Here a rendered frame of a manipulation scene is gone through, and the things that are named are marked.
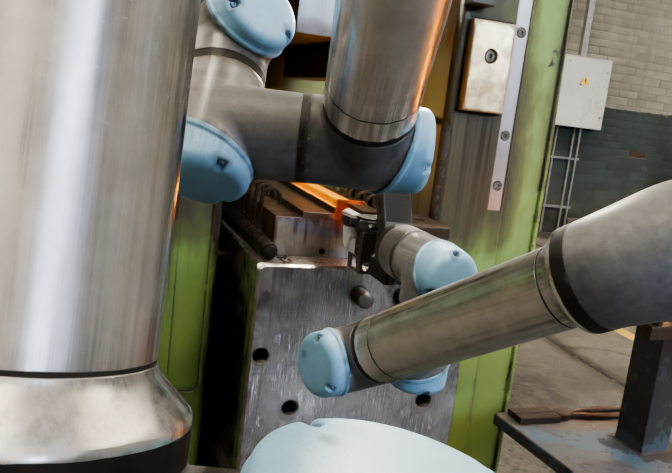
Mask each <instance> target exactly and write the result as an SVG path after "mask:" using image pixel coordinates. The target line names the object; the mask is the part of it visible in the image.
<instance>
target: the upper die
mask: <svg viewBox="0 0 672 473"><path fill-rule="evenodd" d="M288 2H289V4H290V6H291V8H292V10H293V13H294V17H295V33H294V36H293V38H292V40H291V42H290V43H289V44H288V45H287V46H286V47H285V48H291V47H299V46H308V45H316V44H324V43H330V40H331V32H332V24H333V15H334V7H335V0H288Z"/></svg>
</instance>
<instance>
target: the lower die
mask: <svg viewBox="0 0 672 473"><path fill-rule="evenodd" d="M263 180H265V181H267V182H268V183H270V184H272V185H273V186H274V187H276V188H278V189H279V190H280V191H281V193H282V203H281V204H278V194H277V192H276V198H273V199H272V190H270V195H268V196H266V193H265V194H264V199H263V209H262V219H261V225H262V229H261V230H262V231H263V233H264V234H265V235H266V236H267V237H268V238H269V239H270V240H271V241H272V242H273V243H274V244H275V245H276V246H277V249H278V252H277V255H284V256H307V257H331V258H348V252H349V251H351V252H353V253H354V249H355V241H356V238H353V237H352V238H351V241H350V243H349V246H348V247H347V248H346V247H344V245H343V223H342V221H338V220H336V219H335V214H336V206H335V205H333V204H332V203H330V202H328V201H326V200H324V199H322V198H321V197H319V196H317V195H315V194H313V193H312V192H310V191H308V190H306V189H304V188H303V187H301V186H299V185H297V184H295V183H292V182H283V181H275V180H266V179H263ZM320 186H322V187H324V188H326V189H328V190H330V191H333V192H335V193H337V194H339V195H341V196H343V197H345V198H347V199H349V200H356V199H354V198H352V197H350V196H348V195H346V194H344V193H342V192H339V191H337V190H335V189H333V188H331V187H329V186H326V185H320ZM255 188H256V184H255V185H254V186H253V191H252V201H251V211H250V214H251V219H252V212H253V202H254V192H255ZM262 191H263V190H262ZM262 191H261V188H260V189H259V191H258V199H257V208H256V218H255V219H256V221H258V211H259V202H260V194H261V192H262ZM251 219H250V220H251ZM321 248H323V249H324V250H325V253H324V254H320V253H319V250H320V249H321Z"/></svg>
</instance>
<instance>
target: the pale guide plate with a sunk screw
mask: <svg viewBox="0 0 672 473"><path fill-rule="evenodd" d="M515 30H516V25H514V24H508V23H502V22H496V21H490V20H485V19H479V18H472V19H471V20H470V27H469V34H468V41H467V48H466V55H465V62H464V69H463V75H462V82H461V89H460V96H459V103H458V109H459V110H467V111H475V112H483V113H491V114H499V115H502V114H503V107H504V101H505V94H506V88H507V82H508V75H509V69H510V62H511V56H512V49H513V43H514V37H515Z"/></svg>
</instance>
